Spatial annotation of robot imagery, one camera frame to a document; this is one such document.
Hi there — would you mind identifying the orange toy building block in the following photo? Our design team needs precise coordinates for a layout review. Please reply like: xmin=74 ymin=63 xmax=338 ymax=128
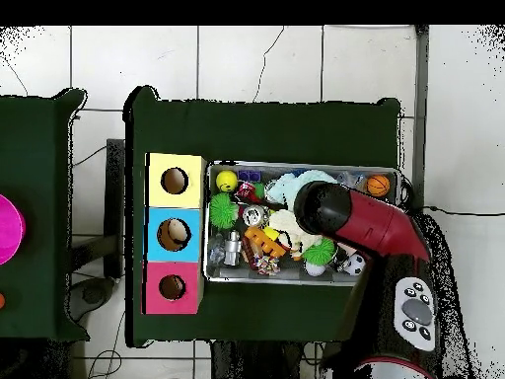
xmin=244 ymin=227 xmax=290 ymax=262

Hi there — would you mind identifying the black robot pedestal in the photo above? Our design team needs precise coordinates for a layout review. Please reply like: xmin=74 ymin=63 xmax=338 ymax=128
xmin=211 ymin=339 xmax=321 ymax=379

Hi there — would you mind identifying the pink round disc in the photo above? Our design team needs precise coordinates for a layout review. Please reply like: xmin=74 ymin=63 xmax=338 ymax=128
xmin=0 ymin=193 xmax=28 ymax=266

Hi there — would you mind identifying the grey vertical pole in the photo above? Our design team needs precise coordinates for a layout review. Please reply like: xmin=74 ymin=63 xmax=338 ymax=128
xmin=405 ymin=25 xmax=431 ymax=214

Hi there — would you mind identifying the yellow smiley ball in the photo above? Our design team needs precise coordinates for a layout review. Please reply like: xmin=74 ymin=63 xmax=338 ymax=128
xmin=215 ymin=169 xmax=239 ymax=193

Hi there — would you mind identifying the black cable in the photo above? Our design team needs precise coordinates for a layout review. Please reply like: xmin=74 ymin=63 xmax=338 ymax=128
xmin=421 ymin=204 xmax=505 ymax=218

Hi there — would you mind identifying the green fuzzy toy with eyes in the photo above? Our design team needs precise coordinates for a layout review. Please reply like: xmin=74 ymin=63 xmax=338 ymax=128
xmin=208 ymin=192 xmax=239 ymax=231

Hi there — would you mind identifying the clear shallow mesh bin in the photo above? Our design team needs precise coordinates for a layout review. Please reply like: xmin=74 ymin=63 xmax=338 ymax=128
xmin=204 ymin=161 xmax=403 ymax=289

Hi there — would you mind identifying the small black white soccer ball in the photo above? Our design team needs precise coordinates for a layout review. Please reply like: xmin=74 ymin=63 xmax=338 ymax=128
xmin=343 ymin=253 xmax=368 ymax=277

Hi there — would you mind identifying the wooden box with three holes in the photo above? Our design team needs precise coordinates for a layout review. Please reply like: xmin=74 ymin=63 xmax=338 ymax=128
xmin=142 ymin=152 xmax=206 ymax=316

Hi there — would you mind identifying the small orange basketball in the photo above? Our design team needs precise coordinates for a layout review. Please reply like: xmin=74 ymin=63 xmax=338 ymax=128
xmin=366 ymin=174 xmax=392 ymax=198

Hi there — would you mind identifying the mint green waffle cloth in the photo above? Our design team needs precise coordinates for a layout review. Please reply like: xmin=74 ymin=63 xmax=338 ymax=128
xmin=264 ymin=169 xmax=339 ymax=210

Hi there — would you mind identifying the dark green side table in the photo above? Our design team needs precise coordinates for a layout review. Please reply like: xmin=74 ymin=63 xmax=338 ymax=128
xmin=0 ymin=88 xmax=88 ymax=342

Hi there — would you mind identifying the black stand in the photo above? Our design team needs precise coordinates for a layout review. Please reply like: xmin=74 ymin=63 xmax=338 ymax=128
xmin=105 ymin=138 xmax=126 ymax=279

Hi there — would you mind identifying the green spiky ball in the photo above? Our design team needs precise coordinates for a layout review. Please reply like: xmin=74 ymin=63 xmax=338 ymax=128
xmin=303 ymin=237 xmax=339 ymax=268

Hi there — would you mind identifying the dark green table cloth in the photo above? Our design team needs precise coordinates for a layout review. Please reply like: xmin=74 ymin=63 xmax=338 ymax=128
xmin=123 ymin=85 xmax=403 ymax=348

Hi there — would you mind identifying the cream waffle cloth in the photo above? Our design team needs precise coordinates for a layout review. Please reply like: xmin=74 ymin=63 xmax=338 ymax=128
xmin=271 ymin=208 xmax=325 ymax=258

